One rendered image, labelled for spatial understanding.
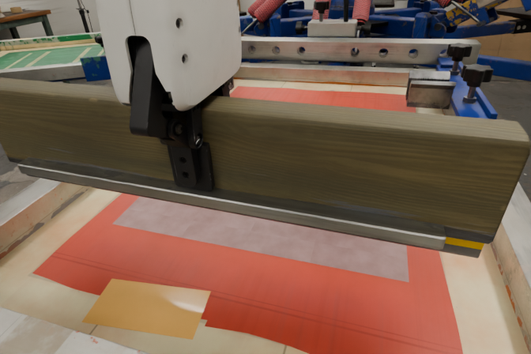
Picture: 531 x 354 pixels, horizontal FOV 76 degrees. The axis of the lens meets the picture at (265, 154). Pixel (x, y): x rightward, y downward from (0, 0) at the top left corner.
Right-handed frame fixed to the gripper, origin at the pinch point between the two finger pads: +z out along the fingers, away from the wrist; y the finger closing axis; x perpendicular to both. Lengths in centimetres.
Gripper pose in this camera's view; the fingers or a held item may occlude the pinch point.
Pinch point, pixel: (203, 152)
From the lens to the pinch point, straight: 27.0
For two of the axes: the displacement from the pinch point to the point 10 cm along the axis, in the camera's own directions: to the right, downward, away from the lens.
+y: -2.9, 4.9, -8.2
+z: 0.3, 8.6, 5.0
